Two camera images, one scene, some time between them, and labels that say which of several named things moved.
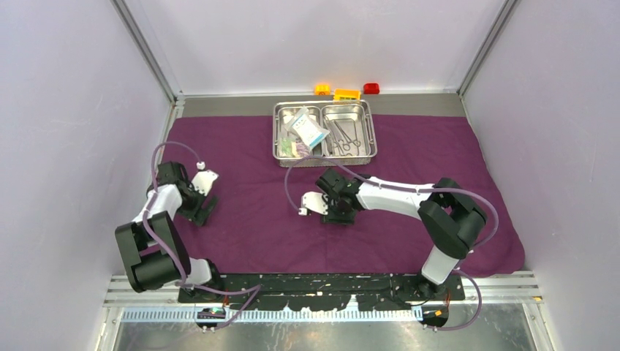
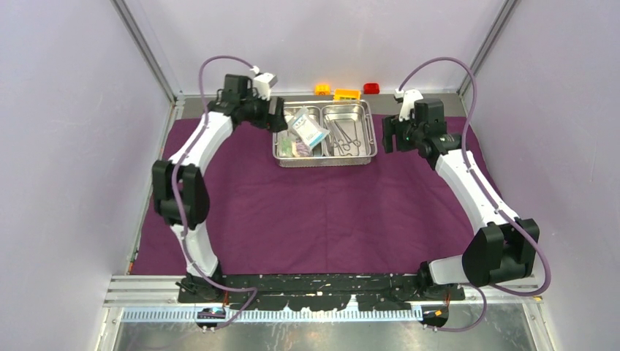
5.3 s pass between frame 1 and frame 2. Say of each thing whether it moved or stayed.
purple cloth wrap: stayed
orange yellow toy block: stayed
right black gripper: moved
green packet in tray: stayed
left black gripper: moved
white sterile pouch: stayed
